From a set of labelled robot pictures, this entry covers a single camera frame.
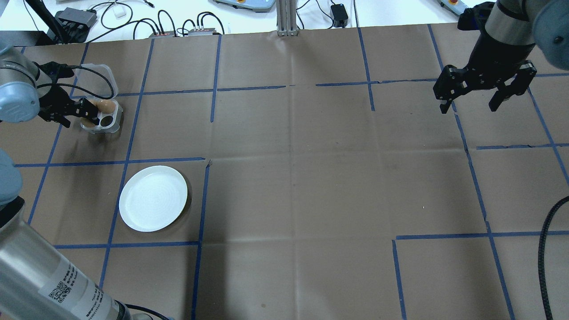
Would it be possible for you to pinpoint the black stand leg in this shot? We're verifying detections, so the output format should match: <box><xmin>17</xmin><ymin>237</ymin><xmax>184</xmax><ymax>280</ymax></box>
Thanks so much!
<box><xmin>26</xmin><ymin>0</ymin><xmax>85</xmax><ymax>45</ymax></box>

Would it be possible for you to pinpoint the white round plate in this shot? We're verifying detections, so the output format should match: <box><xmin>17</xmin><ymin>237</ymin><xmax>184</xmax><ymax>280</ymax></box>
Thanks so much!
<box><xmin>119</xmin><ymin>165</ymin><xmax>188</xmax><ymax>232</ymax></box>

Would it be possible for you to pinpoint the blue grey teach pendant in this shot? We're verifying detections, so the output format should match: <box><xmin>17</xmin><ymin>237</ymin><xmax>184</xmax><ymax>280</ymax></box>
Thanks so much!
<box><xmin>212</xmin><ymin>0</ymin><xmax>277</xmax><ymax>12</ymax></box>
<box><xmin>438</xmin><ymin>0</ymin><xmax>469</xmax><ymax>16</ymax></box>

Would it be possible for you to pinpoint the dark grey hub box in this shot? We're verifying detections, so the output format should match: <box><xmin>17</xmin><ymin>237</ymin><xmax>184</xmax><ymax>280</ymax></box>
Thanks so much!
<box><xmin>56</xmin><ymin>7</ymin><xmax>97</xmax><ymax>31</ymax></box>

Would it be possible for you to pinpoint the black power adapter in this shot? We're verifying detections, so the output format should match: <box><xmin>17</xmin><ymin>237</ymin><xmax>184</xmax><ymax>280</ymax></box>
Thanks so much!
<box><xmin>330</xmin><ymin>4</ymin><xmax>350</xmax><ymax>28</ymax></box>

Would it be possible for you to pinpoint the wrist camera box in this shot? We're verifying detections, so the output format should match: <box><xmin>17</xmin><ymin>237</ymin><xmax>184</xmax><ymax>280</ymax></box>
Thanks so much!
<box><xmin>38</xmin><ymin>61</ymin><xmax>74</xmax><ymax>80</ymax></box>
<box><xmin>458</xmin><ymin>2</ymin><xmax>494</xmax><ymax>31</ymax></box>

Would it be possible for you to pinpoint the aluminium profile post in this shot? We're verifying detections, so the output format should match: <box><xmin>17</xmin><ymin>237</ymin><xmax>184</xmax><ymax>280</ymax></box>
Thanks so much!
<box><xmin>276</xmin><ymin>0</ymin><xmax>298</xmax><ymax>37</ymax></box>

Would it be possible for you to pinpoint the clear plastic egg carton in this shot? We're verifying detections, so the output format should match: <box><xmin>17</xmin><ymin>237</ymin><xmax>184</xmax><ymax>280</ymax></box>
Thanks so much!
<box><xmin>70</xmin><ymin>64</ymin><xmax>124</xmax><ymax>135</ymax></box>

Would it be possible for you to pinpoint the black corrugated cable conduit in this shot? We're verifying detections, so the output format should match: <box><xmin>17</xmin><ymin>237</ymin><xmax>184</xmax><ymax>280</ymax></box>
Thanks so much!
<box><xmin>537</xmin><ymin>196</ymin><xmax>569</xmax><ymax>320</ymax></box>

